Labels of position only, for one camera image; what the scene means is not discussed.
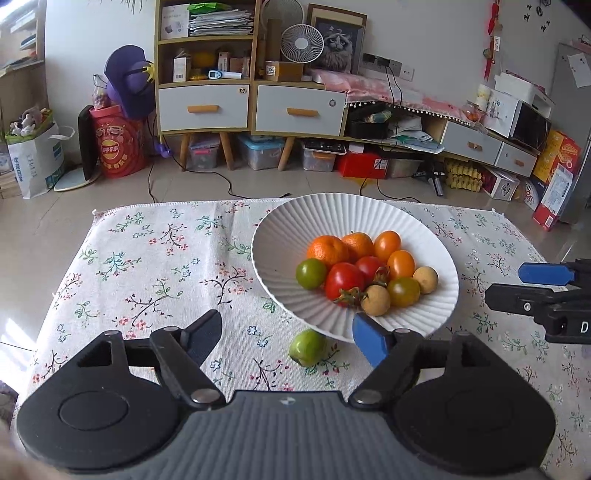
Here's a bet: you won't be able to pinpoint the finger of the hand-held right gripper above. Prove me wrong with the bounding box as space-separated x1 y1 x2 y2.
484 283 591 315
517 259 591 288

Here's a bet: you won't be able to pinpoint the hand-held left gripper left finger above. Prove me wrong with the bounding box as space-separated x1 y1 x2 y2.
76 309 228 411

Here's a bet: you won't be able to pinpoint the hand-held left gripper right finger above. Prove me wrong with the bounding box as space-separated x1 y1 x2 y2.
348 312 505 411

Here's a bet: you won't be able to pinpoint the longan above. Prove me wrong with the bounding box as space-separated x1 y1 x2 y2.
360 285 392 317
412 266 439 294

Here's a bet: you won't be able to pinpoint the yellow-green tomato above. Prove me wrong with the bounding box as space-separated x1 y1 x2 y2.
387 276 422 308

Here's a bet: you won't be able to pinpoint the large red tomato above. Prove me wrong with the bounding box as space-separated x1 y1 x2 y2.
324 261 368 308

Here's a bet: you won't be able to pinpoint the green jujube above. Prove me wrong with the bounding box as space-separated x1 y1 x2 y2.
289 329 328 368

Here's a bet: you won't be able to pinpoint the small red tomato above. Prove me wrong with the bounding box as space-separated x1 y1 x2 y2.
355 256 391 287

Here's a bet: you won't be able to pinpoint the small orange tomato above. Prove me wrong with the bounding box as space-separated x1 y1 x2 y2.
387 250 417 280

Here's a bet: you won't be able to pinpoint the green tomato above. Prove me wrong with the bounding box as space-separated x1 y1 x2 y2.
296 258 328 291

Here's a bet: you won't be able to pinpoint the large orange tomato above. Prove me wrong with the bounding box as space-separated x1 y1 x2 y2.
373 230 402 261

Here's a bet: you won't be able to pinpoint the white ribbed plate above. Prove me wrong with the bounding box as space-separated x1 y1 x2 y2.
250 193 460 344

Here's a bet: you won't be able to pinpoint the white and red box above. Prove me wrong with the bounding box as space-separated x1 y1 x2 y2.
532 164 574 232

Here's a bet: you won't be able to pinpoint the floral tablecloth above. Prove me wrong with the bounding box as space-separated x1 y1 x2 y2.
25 196 591 474

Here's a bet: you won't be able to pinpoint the mandarin orange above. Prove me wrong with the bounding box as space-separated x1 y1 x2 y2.
307 235 350 267
341 232 375 261

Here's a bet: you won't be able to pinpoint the small white carton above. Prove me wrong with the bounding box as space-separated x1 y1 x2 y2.
488 168 521 200

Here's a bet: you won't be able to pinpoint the orange cardboard box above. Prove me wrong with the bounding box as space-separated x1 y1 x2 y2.
531 130 583 185

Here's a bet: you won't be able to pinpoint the stack of yellow egg cartons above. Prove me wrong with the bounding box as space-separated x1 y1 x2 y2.
445 159 484 191

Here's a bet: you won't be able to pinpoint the grey refrigerator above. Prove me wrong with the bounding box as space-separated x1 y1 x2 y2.
549 42 591 225

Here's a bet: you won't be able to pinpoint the microwave oven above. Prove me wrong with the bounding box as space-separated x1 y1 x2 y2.
510 99 552 151

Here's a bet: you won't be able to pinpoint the low cabinet white drawers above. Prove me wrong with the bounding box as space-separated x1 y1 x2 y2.
344 111 539 179

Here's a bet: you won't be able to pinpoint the red flat box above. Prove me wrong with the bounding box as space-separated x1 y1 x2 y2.
337 152 389 180

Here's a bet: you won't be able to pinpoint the white box on microwave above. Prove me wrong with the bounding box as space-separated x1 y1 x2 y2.
493 73 556 120

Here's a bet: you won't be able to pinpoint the clear storage box orange contents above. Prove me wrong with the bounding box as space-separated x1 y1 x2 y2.
302 141 348 173

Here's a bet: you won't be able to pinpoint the pile of papers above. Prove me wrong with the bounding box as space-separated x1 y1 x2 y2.
392 115 445 154

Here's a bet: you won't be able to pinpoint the blue lid storage box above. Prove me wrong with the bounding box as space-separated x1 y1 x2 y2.
238 135 285 171

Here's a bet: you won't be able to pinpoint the red bucket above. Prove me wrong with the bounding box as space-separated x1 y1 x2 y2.
89 105 149 179

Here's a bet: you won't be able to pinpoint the black bag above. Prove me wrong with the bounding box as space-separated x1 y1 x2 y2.
346 108 393 140

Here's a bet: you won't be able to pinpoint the black panel on stand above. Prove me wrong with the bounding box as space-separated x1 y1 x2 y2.
54 105 102 192

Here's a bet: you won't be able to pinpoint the tall wooden shelf cabinet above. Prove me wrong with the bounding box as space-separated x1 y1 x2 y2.
154 0 258 172

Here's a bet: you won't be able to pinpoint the wooden cabinet white drawer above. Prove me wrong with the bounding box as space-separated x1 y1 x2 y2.
252 60 350 172

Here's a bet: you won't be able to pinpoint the white paper bag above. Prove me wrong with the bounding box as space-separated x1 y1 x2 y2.
6 121 75 200

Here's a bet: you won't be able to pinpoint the pink lace cloth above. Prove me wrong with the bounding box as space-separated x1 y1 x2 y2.
314 69 476 126

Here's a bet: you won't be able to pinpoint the red hanging ornament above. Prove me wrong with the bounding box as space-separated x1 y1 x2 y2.
482 0 503 80

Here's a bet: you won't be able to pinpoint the purple hat toy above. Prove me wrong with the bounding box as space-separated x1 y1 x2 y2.
104 45 157 120

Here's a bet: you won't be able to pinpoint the framed cat picture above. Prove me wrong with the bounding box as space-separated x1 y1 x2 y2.
307 4 369 75

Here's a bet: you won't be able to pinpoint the white desk fan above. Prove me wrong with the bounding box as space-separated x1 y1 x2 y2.
281 24 324 66

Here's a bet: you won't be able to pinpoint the stack of documents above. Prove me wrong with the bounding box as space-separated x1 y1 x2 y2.
188 2 256 38

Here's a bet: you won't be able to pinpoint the white box on shelf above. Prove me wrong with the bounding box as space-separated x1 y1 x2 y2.
160 4 190 40

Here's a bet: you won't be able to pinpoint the round racket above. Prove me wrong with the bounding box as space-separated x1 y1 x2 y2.
261 0 305 29

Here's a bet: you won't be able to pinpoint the black floor cable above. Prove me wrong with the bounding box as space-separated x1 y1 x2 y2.
147 115 291 204

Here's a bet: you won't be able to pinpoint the wall power outlet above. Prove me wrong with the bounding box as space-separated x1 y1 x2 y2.
362 53 402 77

